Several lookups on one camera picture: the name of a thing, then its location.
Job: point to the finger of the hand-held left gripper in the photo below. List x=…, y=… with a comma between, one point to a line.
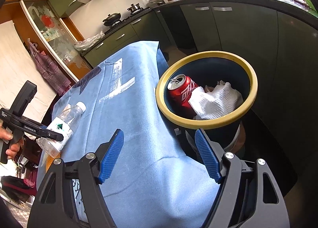
x=52, y=134

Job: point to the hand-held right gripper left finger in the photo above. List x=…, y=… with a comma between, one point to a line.
x=110, y=158

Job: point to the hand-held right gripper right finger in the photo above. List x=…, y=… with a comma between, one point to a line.
x=207, y=158

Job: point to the clear plastic water bottle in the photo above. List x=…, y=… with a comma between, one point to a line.
x=67, y=116

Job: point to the dark bin with yellow rim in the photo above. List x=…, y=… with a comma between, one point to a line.
x=188, y=121

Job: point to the white paper towel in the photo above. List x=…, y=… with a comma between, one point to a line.
x=216, y=103

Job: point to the red soda can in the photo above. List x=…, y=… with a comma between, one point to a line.
x=183, y=91

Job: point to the person's left hand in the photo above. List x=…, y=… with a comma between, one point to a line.
x=13, y=151

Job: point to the white hanging cloth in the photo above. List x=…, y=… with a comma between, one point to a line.
x=15, y=69

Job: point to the blue printed tablecloth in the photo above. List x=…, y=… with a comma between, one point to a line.
x=149, y=156

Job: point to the checked purple apron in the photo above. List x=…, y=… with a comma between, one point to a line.
x=47, y=66

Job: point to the frosted glass sliding door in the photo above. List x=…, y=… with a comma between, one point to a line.
x=54, y=34

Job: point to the clear plastic bag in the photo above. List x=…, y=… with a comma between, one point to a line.
x=88, y=43

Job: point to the black wok with lid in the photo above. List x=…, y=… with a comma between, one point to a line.
x=111, y=19

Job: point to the dark green base cabinets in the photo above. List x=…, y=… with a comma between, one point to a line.
x=273, y=56

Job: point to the gas stove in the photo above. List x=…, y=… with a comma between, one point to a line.
x=129, y=18

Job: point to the black cooking pot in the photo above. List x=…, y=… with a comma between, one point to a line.
x=134, y=8

